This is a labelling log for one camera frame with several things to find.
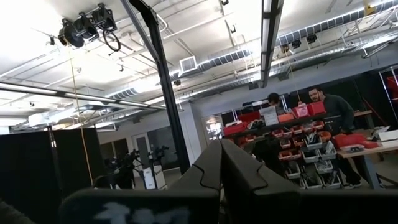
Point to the background robot arms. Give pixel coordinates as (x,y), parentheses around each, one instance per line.
(130,165)

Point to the wooden work table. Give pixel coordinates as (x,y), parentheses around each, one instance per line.
(367,151)

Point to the silver air duct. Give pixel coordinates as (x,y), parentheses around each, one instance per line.
(329,26)

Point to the white sign card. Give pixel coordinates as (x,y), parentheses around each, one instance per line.
(269,115)

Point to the parts shelf with bins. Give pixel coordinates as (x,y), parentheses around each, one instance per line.
(311,146)

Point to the long LED light bar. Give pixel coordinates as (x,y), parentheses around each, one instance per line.
(77,95)

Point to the small red storage bin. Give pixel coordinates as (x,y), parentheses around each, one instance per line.
(316,108)

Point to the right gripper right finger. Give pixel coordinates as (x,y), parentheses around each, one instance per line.
(248,193)

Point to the black frame post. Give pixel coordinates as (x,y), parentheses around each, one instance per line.
(164,77)

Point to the white box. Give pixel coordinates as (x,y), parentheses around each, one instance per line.
(154,177)

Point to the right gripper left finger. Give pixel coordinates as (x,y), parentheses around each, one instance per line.
(202,174)

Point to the red items pile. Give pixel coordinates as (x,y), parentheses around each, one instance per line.
(351,140)

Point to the person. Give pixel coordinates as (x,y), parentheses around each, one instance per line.
(339,109)
(275,99)

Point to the black overhead light bar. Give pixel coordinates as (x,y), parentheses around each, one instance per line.
(270,37)

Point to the white ceiling vent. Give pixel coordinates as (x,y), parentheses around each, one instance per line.
(188,64)

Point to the black room partition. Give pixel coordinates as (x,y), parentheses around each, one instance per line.
(28,168)

